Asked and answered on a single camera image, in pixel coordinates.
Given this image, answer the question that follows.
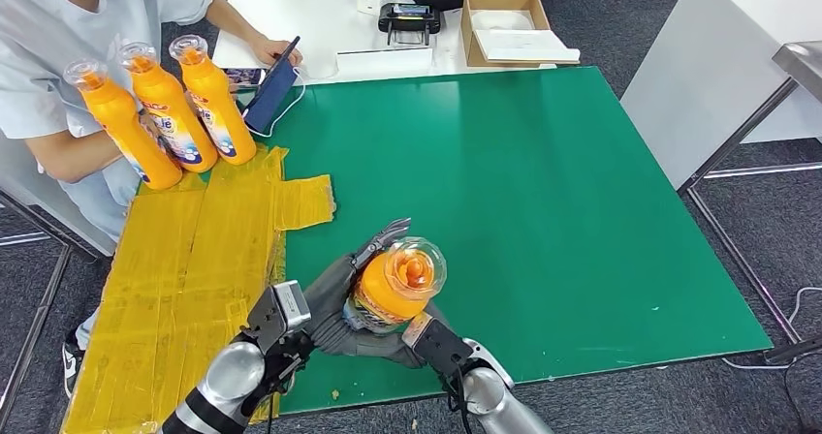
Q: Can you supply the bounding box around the white foam sheet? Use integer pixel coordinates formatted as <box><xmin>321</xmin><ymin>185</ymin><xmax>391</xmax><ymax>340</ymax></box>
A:
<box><xmin>473</xmin><ymin>28</ymin><xmax>582</xmax><ymax>65</ymax></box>

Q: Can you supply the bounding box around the tablet in blue case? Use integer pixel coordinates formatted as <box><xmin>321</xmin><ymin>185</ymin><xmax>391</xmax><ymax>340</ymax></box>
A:
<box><xmin>240</xmin><ymin>35</ymin><xmax>301</xmax><ymax>135</ymax></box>

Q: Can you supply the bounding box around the cardboard box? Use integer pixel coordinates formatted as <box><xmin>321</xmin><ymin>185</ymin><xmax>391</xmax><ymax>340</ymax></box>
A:
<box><xmin>459</xmin><ymin>0</ymin><xmax>582</xmax><ymax>69</ymax></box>

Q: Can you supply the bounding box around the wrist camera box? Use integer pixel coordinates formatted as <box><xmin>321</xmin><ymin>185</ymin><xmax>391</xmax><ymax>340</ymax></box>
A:
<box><xmin>245</xmin><ymin>280</ymin><xmax>313</xmax><ymax>354</ymax></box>
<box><xmin>401</xmin><ymin>313</ymin><xmax>475</xmax><ymax>376</ymax></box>

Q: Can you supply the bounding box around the green table mat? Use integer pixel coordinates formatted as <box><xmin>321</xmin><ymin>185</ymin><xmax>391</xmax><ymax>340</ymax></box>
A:
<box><xmin>138</xmin><ymin>66</ymin><xmax>774</xmax><ymax>417</ymax></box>

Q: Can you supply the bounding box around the person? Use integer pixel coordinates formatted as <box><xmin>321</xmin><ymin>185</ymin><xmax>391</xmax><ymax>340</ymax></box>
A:
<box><xmin>0</xmin><ymin>0</ymin><xmax>304</xmax><ymax>400</ymax></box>

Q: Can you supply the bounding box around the black power strip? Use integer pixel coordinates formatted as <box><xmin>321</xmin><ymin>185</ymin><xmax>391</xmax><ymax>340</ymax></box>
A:
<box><xmin>763</xmin><ymin>332</ymin><xmax>822</xmax><ymax>366</ymax></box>

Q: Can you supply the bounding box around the steel table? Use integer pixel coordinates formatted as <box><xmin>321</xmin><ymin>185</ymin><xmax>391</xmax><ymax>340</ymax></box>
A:
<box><xmin>677</xmin><ymin>41</ymin><xmax>822</xmax><ymax>347</ymax></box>

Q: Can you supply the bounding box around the white charging cable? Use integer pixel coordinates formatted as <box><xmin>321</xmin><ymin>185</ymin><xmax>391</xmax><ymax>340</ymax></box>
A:
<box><xmin>246</xmin><ymin>66</ymin><xmax>309</xmax><ymax>140</ymax></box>

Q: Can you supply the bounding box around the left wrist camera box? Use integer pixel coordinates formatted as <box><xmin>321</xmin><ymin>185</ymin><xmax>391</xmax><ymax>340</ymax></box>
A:
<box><xmin>245</xmin><ymin>280</ymin><xmax>313</xmax><ymax>354</ymax></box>

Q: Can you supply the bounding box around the yellow tape patch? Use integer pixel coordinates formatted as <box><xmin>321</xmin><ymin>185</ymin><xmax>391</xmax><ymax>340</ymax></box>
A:
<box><xmin>60</xmin><ymin>143</ymin><xmax>337</xmax><ymax>434</ymax></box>

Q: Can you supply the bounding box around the black handheld controller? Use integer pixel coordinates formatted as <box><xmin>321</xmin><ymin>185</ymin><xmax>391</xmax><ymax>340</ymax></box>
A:
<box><xmin>378</xmin><ymin>2</ymin><xmax>443</xmax><ymax>47</ymax></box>

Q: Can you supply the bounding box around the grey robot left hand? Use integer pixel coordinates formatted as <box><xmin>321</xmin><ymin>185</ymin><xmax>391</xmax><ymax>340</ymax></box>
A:
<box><xmin>301</xmin><ymin>217</ymin><xmax>414</xmax><ymax>356</ymax></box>

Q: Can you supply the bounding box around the orange detergent bottle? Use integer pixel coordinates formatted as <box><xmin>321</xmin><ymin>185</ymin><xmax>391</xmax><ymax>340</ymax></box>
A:
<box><xmin>117</xmin><ymin>41</ymin><xmax>220</xmax><ymax>174</ymax></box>
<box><xmin>341</xmin><ymin>236</ymin><xmax>449</xmax><ymax>335</ymax></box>
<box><xmin>168</xmin><ymin>34</ymin><xmax>258</xmax><ymax>167</ymax></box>
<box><xmin>62</xmin><ymin>58</ymin><xmax>184</xmax><ymax>192</ymax></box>

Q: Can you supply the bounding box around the white side table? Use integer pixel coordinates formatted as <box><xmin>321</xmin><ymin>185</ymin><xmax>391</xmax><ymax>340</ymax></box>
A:
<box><xmin>620</xmin><ymin>0</ymin><xmax>822</xmax><ymax>191</ymax></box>

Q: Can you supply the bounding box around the white floor cable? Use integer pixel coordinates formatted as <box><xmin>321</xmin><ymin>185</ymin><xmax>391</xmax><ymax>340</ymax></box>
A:
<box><xmin>720</xmin><ymin>284</ymin><xmax>822</xmax><ymax>371</ymax></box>

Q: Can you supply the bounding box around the white bench with steel frame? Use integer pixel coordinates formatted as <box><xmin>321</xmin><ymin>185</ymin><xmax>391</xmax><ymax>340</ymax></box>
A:
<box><xmin>0</xmin><ymin>132</ymin><xmax>117</xmax><ymax>419</ymax></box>

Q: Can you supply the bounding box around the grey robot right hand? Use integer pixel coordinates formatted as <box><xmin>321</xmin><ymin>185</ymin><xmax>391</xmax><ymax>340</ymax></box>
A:
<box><xmin>314</xmin><ymin>301</ymin><xmax>454</xmax><ymax>371</ymax></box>

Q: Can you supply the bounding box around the person's right hand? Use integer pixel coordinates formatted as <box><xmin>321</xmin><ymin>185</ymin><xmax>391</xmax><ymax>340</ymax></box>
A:
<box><xmin>136</xmin><ymin>110</ymin><xmax>163</xmax><ymax>158</ymax></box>

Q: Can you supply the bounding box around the person's left hand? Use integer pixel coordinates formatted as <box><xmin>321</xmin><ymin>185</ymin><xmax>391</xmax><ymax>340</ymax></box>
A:
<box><xmin>248</xmin><ymin>31</ymin><xmax>304</xmax><ymax>68</ymax></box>

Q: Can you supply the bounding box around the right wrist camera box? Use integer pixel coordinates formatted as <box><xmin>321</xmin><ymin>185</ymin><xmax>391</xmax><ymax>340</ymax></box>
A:
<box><xmin>401</xmin><ymin>313</ymin><xmax>475</xmax><ymax>376</ymax></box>

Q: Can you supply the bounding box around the smartphone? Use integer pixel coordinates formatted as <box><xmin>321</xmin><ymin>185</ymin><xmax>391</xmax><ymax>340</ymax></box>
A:
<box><xmin>224</xmin><ymin>67</ymin><xmax>266</xmax><ymax>90</ymax></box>

